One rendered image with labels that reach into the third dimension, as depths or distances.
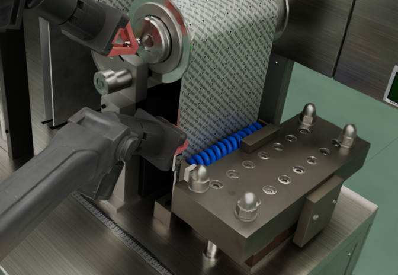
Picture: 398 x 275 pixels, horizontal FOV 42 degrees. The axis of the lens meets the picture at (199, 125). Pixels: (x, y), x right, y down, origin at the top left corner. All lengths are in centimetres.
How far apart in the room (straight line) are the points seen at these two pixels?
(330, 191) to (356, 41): 28
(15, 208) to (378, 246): 206
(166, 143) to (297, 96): 258
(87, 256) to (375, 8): 66
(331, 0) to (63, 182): 63
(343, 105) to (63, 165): 290
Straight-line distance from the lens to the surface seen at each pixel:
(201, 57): 84
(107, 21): 76
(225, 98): 95
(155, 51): 83
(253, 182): 92
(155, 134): 81
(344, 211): 112
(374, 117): 337
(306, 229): 97
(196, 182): 87
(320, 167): 99
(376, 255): 241
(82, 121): 69
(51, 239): 98
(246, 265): 94
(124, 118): 76
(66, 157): 62
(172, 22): 81
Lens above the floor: 160
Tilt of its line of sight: 33 degrees down
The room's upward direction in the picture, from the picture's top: 7 degrees clockwise
